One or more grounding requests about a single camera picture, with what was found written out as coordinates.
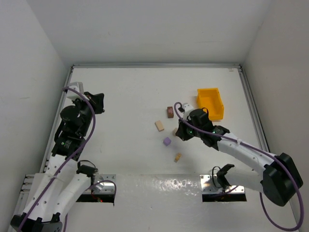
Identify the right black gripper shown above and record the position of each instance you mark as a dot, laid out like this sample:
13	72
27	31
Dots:
181	132

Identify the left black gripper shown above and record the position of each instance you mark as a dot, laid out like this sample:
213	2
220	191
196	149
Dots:
95	102

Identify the long light wood block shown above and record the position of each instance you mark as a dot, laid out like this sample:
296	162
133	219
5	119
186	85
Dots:
159	125

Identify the yellow plastic bin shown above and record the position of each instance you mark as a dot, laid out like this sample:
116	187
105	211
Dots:
210	99

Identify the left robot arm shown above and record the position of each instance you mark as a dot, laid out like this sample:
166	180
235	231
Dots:
64	180

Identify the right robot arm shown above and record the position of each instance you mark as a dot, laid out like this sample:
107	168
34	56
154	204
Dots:
275	176

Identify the light wood cube block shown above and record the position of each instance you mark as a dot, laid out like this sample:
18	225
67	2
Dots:
174	131

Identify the purple cube block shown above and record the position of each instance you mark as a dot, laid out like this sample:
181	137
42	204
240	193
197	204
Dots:
167	141

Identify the small orange wood block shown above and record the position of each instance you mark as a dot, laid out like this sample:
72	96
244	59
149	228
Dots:
178	156

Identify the dark brown wood block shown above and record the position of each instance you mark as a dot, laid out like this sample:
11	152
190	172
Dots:
170	112

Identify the white front cover board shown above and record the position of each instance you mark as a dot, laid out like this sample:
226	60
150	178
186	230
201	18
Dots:
173	203

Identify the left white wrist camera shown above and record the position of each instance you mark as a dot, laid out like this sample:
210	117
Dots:
75	90

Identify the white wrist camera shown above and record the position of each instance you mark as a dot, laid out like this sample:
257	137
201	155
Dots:
75	90
187	109

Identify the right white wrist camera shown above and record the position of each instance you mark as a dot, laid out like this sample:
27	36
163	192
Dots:
187	109

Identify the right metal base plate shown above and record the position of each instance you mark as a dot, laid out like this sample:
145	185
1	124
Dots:
210	185

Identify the metal base plate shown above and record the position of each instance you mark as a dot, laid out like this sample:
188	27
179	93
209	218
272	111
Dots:
105	184
210	185

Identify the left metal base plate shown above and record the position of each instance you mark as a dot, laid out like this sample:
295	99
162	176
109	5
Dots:
105	184

